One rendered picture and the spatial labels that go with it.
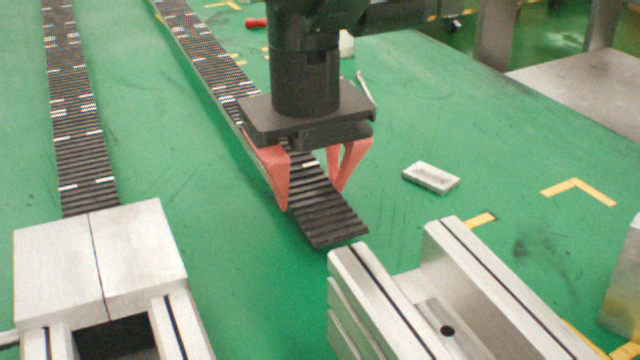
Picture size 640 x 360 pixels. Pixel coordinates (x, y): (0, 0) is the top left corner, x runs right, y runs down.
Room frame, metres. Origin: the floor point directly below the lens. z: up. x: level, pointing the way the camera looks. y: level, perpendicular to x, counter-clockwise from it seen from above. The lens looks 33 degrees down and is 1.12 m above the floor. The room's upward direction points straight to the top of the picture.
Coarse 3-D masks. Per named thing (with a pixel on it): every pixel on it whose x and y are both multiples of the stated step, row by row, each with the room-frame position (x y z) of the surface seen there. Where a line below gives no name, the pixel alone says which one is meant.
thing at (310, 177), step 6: (318, 168) 0.49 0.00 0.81; (294, 174) 0.48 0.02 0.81; (300, 174) 0.48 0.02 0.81; (306, 174) 0.48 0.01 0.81; (312, 174) 0.49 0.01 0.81; (318, 174) 0.49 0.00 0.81; (324, 174) 0.48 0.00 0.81; (294, 180) 0.48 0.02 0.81; (300, 180) 0.48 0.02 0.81; (306, 180) 0.48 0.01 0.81; (312, 180) 0.48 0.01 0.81; (318, 180) 0.48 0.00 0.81; (324, 180) 0.48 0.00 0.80; (294, 186) 0.47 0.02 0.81; (300, 186) 0.47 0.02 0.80
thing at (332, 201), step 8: (312, 200) 0.45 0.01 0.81; (320, 200) 0.45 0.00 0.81; (328, 200) 0.45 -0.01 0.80; (336, 200) 0.45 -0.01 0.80; (344, 200) 0.45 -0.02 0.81; (288, 208) 0.44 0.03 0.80; (296, 208) 0.44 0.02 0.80; (304, 208) 0.44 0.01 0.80; (312, 208) 0.43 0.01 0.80; (320, 208) 0.44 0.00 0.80; (328, 208) 0.44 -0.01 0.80; (296, 216) 0.43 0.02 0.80
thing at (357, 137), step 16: (320, 128) 0.43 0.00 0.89; (336, 128) 0.43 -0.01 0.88; (352, 128) 0.45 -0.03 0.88; (368, 128) 0.45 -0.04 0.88; (304, 144) 0.42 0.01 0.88; (320, 144) 0.43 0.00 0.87; (336, 144) 0.43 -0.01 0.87; (352, 144) 0.44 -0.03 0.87; (368, 144) 0.45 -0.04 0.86; (336, 160) 0.48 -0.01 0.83; (352, 160) 0.45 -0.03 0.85; (336, 176) 0.47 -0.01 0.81
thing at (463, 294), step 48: (432, 240) 0.32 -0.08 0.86; (336, 288) 0.29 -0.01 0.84; (384, 288) 0.27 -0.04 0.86; (432, 288) 0.31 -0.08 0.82; (480, 288) 0.27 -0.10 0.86; (528, 288) 0.27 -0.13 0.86; (336, 336) 0.29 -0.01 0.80; (384, 336) 0.23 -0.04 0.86; (432, 336) 0.23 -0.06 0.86; (480, 336) 0.26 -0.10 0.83; (528, 336) 0.23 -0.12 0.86; (576, 336) 0.23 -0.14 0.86
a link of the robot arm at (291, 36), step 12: (276, 12) 0.44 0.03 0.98; (276, 24) 0.44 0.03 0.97; (288, 24) 0.43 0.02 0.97; (300, 24) 0.43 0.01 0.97; (276, 36) 0.44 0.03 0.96; (288, 36) 0.43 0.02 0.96; (300, 36) 0.43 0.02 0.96; (312, 36) 0.43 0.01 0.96; (324, 36) 0.44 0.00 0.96; (336, 36) 0.45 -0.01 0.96; (288, 48) 0.43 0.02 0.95; (300, 48) 0.43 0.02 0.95; (312, 48) 0.43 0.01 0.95; (324, 48) 0.44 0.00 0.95
